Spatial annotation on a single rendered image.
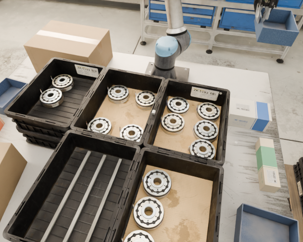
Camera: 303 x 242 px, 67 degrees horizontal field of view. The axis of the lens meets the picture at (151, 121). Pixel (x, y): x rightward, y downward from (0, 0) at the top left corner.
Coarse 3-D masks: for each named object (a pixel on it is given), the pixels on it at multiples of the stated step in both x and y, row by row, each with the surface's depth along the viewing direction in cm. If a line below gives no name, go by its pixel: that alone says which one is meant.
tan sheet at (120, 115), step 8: (128, 88) 118; (104, 104) 111; (112, 104) 111; (120, 104) 111; (128, 104) 111; (104, 112) 108; (112, 112) 108; (120, 112) 108; (128, 112) 108; (136, 112) 108; (144, 112) 108; (112, 120) 105; (120, 120) 105; (128, 120) 105; (136, 120) 105; (144, 120) 105; (120, 128) 102
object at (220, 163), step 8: (168, 80) 108; (176, 80) 108; (208, 88) 105; (216, 88) 105; (224, 88) 104; (160, 96) 101; (160, 104) 98; (152, 120) 92; (224, 120) 93; (224, 128) 90; (224, 136) 88; (144, 144) 85; (224, 144) 85; (168, 152) 83; (176, 152) 83; (224, 152) 83; (208, 160) 81; (216, 160) 81; (224, 160) 81
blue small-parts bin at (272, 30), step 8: (264, 8) 110; (272, 16) 112; (280, 16) 112; (288, 16) 111; (256, 24) 109; (264, 24) 113; (272, 24) 113; (280, 24) 113; (288, 24) 109; (296, 24) 100; (256, 32) 107; (264, 32) 100; (272, 32) 99; (280, 32) 98; (288, 32) 97; (296, 32) 97; (256, 40) 104; (264, 40) 102; (272, 40) 102; (280, 40) 101; (288, 40) 100
